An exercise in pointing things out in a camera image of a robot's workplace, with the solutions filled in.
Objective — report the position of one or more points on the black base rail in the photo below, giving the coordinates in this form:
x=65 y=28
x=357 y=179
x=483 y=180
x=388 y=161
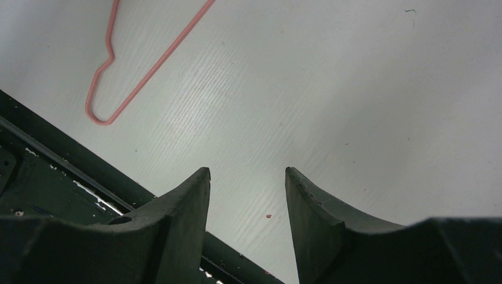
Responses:
x=45 y=173

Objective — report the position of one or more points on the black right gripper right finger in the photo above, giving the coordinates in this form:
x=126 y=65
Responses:
x=337 y=243

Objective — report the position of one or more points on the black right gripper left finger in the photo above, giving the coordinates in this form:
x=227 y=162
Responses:
x=160 y=242

